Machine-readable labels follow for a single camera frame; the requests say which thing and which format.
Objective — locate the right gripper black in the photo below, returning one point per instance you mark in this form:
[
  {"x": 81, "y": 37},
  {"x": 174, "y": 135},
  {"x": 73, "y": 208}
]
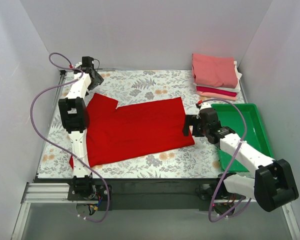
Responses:
[{"x": 187, "y": 124}]

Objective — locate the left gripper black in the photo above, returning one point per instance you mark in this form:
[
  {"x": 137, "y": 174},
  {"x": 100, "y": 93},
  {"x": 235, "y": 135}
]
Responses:
[{"x": 97, "y": 78}]

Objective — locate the red t shirt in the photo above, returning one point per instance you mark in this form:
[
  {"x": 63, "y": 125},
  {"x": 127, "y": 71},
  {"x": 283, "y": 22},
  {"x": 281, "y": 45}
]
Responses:
[{"x": 118, "y": 133}]

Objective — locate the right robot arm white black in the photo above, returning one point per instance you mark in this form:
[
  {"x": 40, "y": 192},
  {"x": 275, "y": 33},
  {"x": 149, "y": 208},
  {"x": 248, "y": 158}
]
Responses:
[{"x": 272, "y": 185}]

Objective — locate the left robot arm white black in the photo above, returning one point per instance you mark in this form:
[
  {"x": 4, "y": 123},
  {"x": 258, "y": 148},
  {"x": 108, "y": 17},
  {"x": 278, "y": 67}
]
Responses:
[{"x": 75, "y": 120}]

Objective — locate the light pink folded shirt bottom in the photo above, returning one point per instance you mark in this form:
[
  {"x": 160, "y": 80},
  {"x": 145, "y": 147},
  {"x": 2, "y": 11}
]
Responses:
[{"x": 216, "y": 95}]

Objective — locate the crimson folded shirt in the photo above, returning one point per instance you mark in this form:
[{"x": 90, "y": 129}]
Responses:
[{"x": 216, "y": 91}]

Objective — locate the floral patterned table mat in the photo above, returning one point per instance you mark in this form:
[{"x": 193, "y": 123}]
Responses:
[{"x": 128, "y": 87}]

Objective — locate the salmon pink folded shirt top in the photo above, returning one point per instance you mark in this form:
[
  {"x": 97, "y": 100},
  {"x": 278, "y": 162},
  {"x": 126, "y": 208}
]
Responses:
[{"x": 200, "y": 58}]

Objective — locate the green plastic tray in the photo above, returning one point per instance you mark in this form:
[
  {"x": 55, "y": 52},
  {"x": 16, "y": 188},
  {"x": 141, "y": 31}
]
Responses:
[{"x": 256, "y": 135}]

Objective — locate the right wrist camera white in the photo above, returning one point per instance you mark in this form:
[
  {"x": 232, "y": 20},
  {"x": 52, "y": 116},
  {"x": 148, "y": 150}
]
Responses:
[{"x": 202, "y": 105}]

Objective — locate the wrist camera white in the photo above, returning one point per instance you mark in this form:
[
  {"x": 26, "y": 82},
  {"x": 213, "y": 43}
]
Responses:
[
  {"x": 76, "y": 67},
  {"x": 202, "y": 105}
]

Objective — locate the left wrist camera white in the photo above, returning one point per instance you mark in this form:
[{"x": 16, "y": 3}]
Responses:
[{"x": 76, "y": 67}]

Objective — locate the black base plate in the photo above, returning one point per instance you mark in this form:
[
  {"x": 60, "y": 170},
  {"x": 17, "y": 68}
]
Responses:
[{"x": 161, "y": 193}]

